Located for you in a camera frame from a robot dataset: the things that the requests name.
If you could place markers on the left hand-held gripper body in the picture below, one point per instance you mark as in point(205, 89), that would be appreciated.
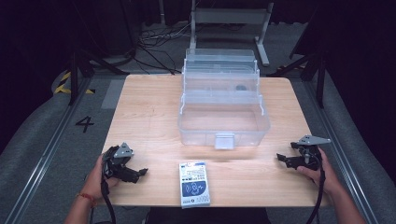
point(120, 161)

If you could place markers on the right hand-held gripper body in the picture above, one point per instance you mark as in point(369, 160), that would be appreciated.
point(309, 152)

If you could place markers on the white and blue packet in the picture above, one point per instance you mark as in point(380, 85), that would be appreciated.
point(194, 183)

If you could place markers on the clear plastic storage box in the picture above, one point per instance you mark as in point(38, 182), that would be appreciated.
point(224, 124)

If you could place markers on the person's right hand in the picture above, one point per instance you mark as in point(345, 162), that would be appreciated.
point(328, 177)

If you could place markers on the person's left hand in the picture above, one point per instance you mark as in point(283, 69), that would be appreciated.
point(93, 183)

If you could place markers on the black tripod stand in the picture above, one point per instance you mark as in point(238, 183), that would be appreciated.
point(74, 74)
point(320, 81)

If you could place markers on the yellow and black floor tape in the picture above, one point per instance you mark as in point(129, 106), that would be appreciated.
point(63, 88)

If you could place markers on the grey metal stand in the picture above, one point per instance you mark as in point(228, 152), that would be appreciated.
point(230, 15)

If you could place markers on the grey metal pole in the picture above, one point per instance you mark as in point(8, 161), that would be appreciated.
point(162, 12)

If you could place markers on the metal floor rail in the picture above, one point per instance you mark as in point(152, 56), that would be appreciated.
point(339, 146)
point(46, 152)

